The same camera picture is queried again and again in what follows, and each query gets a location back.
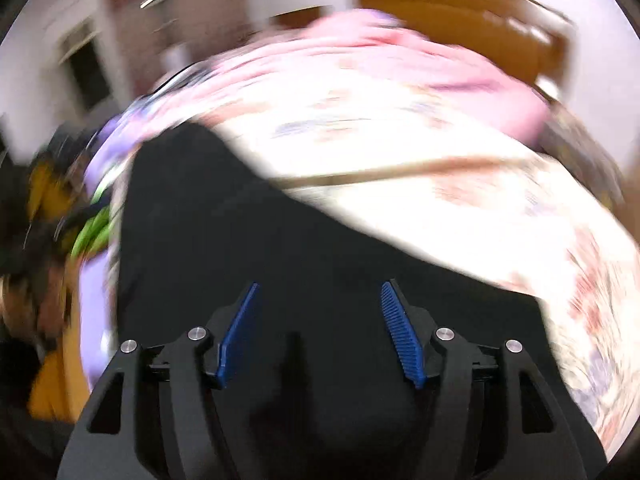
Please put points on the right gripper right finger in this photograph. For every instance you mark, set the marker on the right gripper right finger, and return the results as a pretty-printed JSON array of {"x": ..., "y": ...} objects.
[{"x": 491, "y": 412}]

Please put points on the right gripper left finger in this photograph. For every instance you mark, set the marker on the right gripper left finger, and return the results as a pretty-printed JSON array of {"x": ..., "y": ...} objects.
[{"x": 153, "y": 415}]

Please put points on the black pants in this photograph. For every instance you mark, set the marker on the black pants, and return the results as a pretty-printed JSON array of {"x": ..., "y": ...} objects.
[{"x": 320, "y": 393}]

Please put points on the green floral fabric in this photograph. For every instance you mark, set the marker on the green floral fabric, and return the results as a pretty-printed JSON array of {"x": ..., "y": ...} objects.
[{"x": 94, "y": 221}]

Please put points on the floral bed sheet mattress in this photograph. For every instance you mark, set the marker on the floral bed sheet mattress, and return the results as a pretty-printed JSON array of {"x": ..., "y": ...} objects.
[{"x": 442, "y": 187}]

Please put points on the pink quilt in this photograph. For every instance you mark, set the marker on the pink quilt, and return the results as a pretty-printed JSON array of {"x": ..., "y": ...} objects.
[{"x": 365, "y": 43}]

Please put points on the small wooden headboard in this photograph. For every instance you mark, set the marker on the small wooden headboard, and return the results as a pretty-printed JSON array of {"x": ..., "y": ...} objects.
[{"x": 299, "y": 18}]

